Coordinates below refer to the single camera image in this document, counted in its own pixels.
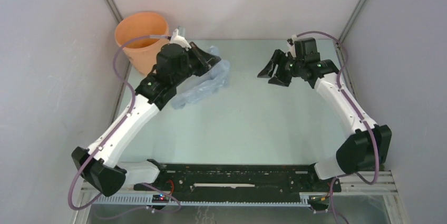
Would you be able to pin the orange plastic trash bin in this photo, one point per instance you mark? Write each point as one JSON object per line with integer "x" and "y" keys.
{"x": 142, "y": 53}

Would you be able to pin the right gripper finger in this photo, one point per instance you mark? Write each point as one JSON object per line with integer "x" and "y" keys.
{"x": 280, "y": 79}
{"x": 268, "y": 71}

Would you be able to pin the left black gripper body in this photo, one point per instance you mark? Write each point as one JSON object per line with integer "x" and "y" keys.
{"x": 197, "y": 65}

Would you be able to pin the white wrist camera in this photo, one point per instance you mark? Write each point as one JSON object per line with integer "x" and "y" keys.
{"x": 291, "y": 45}
{"x": 178, "y": 38}

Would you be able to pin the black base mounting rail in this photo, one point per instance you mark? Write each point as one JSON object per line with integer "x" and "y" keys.
{"x": 241, "y": 182}

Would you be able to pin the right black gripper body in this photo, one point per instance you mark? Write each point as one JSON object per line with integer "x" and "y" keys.
{"x": 287, "y": 65}

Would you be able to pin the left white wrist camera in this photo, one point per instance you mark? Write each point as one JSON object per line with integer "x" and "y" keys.
{"x": 178, "y": 38}

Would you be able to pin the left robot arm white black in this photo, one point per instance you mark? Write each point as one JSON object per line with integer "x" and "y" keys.
{"x": 184, "y": 74}

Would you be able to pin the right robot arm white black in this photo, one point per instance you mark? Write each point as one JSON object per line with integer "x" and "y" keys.
{"x": 367, "y": 143}

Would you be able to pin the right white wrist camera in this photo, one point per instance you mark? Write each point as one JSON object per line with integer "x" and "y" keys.
{"x": 291, "y": 45}

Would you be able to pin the white slotted cable duct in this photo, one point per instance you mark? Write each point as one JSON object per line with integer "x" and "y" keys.
{"x": 149, "y": 199}

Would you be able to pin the light blue plastic trash bag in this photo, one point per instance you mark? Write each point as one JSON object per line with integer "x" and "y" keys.
{"x": 197, "y": 88}

